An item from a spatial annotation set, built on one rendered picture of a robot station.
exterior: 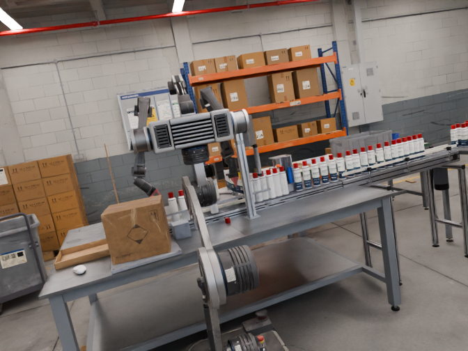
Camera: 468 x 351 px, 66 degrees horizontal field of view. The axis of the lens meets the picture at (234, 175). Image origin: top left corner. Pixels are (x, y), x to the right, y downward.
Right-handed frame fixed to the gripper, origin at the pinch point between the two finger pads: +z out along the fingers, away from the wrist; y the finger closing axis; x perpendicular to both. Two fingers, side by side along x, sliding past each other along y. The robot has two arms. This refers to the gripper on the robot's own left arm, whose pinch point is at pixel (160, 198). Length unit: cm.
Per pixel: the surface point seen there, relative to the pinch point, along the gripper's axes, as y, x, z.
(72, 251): 13, 59, -21
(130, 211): -40.8, 12.9, -15.9
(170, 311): 19, 61, 59
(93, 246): 13, 50, -12
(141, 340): -5, 78, 45
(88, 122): 457, -15, -96
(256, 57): 354, -276, 49
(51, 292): -45, 64, -22
